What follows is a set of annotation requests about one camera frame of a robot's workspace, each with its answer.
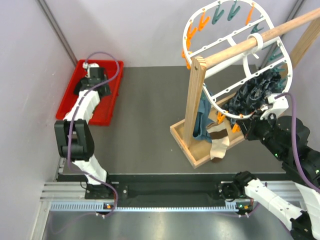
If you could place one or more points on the black striped sock lower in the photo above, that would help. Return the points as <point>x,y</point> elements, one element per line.
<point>104,90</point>

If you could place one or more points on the orange clothespin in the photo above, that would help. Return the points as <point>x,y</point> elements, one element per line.
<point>236,128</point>
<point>220,118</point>

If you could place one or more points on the white clip hanger frame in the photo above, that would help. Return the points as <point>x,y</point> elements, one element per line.
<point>222,53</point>

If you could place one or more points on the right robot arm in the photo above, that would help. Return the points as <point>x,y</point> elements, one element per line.
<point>286,137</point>

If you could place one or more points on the black striped sock upper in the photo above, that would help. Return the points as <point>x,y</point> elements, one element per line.
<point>79,85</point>

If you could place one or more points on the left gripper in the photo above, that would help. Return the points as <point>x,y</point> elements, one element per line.
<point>105,78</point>

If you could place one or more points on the red plastic tray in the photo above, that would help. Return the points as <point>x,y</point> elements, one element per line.
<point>103,113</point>

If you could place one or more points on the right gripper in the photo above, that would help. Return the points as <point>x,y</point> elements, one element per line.
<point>248,124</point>

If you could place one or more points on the beige brown sock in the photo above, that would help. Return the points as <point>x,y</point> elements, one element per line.
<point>219,140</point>

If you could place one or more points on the black striped sock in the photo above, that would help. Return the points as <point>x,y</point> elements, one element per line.
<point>104,90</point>
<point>79,85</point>

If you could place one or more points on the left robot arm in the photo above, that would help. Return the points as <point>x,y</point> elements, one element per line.
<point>74,139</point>

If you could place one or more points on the dark patterned cloth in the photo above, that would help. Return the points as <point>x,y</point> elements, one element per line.
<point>253,94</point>

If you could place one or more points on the teal cloth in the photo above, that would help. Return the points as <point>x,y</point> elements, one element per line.
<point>202,120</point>

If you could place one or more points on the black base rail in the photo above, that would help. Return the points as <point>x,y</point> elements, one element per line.
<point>174,190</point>

